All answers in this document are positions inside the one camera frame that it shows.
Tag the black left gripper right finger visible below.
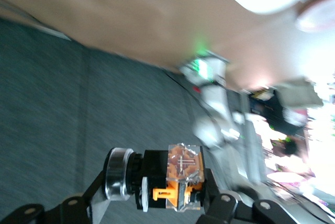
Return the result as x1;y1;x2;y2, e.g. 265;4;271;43
198;169;302;224

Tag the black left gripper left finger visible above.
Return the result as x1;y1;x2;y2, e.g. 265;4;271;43
0;169;105;224

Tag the orange black push-button switch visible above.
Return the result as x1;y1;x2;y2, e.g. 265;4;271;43
104;142;205;213

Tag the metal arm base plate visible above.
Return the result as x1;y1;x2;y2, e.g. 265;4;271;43
180;53;228;83

